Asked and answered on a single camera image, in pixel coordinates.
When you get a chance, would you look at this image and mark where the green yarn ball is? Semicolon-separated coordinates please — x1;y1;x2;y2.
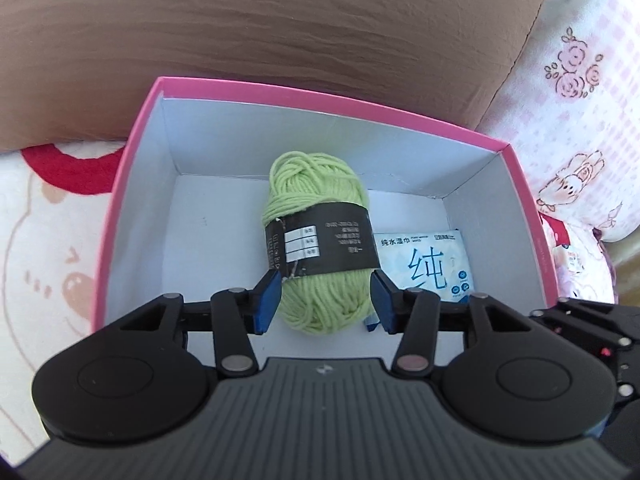
262;152;380;335

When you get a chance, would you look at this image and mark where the blue wet wipes pack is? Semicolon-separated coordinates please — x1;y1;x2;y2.
374;230;474;302

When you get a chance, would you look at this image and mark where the pink cardboard box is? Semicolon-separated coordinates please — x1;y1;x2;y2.
91;77;558;334

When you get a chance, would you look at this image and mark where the pink checkered bunny pillow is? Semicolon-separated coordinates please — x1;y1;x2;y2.
478;0;639;242

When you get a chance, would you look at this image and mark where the red bear print blanket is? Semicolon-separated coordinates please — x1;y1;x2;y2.
1;142;614;465

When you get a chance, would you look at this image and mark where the brown embroidered pillow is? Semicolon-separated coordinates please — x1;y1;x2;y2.
1;0;542;152

